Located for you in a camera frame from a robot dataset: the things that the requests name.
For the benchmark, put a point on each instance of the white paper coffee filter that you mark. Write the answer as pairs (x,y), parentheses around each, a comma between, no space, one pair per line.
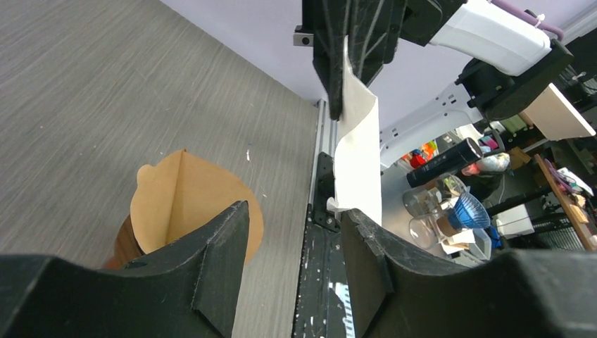
(356,168)

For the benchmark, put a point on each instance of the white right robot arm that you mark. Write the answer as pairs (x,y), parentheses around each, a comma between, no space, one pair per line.
(513,59)

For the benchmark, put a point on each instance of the black cylinder bottle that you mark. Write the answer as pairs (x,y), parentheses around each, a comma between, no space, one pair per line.
(455,158)

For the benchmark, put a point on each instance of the blue dripper on bench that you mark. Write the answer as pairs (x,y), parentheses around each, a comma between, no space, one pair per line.
(468,213)

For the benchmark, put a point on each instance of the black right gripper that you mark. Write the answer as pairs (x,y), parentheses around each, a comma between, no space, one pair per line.
(372,37)

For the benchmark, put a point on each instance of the clear glass carafe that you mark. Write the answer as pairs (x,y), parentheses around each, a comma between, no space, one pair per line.
(430,206)

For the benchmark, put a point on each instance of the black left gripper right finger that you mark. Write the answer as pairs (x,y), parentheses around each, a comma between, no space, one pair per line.
(400,290)

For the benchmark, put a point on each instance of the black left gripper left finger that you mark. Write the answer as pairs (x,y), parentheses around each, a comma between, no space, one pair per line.
(188,288)

